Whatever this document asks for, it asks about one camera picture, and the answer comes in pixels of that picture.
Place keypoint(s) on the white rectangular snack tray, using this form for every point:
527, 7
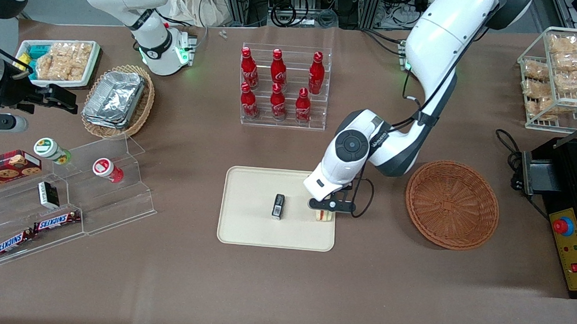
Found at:
85, 82

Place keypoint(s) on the clear acrylic bottle rack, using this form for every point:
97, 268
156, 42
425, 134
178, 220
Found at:
283, 124

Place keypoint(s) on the stacked aluminium foil trays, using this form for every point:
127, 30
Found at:
114, 99

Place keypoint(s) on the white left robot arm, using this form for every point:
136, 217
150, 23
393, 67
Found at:
442, 31

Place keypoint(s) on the small clear plastic clip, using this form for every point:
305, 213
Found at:
222, 34

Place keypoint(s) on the cream plastic tray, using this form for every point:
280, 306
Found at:
251, 205

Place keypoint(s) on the aluminium frame post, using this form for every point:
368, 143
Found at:
235, 1
370, 6

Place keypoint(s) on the beige cloth bag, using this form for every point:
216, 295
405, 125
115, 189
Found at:
193, 1

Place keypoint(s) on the black countertop appliance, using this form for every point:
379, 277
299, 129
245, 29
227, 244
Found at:
566, 164

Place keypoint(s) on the bagged fried snack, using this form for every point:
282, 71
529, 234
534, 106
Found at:
572, 61
563, 43
534, 70
576, 81
547, 107
537, 88

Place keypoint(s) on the blue snack packet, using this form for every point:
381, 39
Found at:
36, 51

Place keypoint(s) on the small black white box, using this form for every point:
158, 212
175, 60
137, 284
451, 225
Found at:
48, 195

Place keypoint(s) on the light oval wicker basket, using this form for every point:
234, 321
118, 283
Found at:
144, 108

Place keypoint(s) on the red emergency stop button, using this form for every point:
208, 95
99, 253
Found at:
563, 226

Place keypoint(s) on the red lidded cup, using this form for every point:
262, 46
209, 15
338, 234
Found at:
106, 169

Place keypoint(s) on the brown round wicker basket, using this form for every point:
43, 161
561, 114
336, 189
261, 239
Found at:
451, 207

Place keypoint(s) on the snickers chocolate bar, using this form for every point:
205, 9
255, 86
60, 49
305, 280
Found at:
57, 220
12, 244

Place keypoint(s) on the bagged rice crackers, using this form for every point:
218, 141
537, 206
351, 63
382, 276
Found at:
64, 60

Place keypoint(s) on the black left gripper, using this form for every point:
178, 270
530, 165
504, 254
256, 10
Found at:
348, 187

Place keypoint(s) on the red cola bottle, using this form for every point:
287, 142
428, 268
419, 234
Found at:
249, 69
248, 104
303, 109
278, 105
316, 73
278, 70

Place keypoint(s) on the triangular sandwich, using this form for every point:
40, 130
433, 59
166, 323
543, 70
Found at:
324, 217

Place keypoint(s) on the green lidded cup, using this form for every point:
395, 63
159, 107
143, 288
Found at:
51, 149

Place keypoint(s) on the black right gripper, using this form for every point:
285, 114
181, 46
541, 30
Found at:
18, 93

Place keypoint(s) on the red cookie box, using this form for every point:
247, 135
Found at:
2, 169

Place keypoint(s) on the clear acrylic step shelf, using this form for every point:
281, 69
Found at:
115, 206

